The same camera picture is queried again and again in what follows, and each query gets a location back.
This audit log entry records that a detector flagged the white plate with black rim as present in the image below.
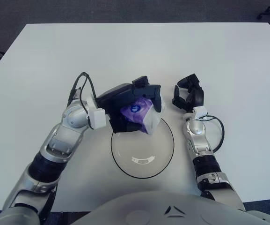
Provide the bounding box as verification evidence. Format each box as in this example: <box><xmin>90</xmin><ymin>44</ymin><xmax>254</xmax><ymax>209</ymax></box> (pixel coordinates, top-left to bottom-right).
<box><xmin>110</xmin><ymin>116</ymin><xmax>175</xmax><ymax>180</ymax></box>

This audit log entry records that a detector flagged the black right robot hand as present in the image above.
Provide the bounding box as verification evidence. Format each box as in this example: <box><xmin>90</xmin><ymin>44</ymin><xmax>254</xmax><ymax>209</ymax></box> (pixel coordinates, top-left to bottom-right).
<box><xmin>171</xmin><ymin>74</ymin><xmax>205</xmax><ymax>112</ymax></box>

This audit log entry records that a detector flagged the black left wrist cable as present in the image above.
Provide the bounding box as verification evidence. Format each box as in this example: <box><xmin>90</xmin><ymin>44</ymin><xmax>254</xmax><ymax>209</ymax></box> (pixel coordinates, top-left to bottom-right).
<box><xmin>67</xmin><ymin>71</ymin><xmax>97</xmax><ymax>120</ymax></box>

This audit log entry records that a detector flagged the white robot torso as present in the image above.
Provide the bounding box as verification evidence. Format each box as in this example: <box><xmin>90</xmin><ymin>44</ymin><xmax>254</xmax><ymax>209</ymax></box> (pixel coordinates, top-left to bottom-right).
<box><xmin>71</xmin><ymin>191</ymin><xmax>270</xmax><ymax>225</ymax></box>

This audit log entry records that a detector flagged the purple tissue paper pack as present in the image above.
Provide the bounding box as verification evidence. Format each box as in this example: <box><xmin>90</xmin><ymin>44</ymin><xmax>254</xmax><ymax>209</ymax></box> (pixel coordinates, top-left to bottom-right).
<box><xmin>120</xmin><ymin>97</ymin><xmax>166</xmax><ymax>135</ymax></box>

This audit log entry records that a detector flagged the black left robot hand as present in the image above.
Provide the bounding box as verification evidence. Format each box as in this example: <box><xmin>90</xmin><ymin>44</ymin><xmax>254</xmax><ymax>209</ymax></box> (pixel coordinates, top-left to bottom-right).
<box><xmin>96</xmin><ymin>75</ymin><xmax>162</xmax><ymax>134</ymax></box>

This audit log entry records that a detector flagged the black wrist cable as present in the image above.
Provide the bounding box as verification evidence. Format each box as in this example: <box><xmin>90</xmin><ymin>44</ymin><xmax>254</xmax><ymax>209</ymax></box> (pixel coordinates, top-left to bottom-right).
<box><xmin>204</xmin><ymin>114</ymin><xmax>225</xmax><ymax>152</ymax></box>
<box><xmin>67</xmin><ymin>71</ymin><xmax>97</xmax><ymax>120</ymax></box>

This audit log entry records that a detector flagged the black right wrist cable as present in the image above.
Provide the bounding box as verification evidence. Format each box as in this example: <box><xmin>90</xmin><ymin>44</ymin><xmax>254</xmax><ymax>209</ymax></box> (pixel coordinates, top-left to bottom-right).
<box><xmin>204</xmin><ymin>114</ymin><xmax>225</xmax><ymax>152</ymax></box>

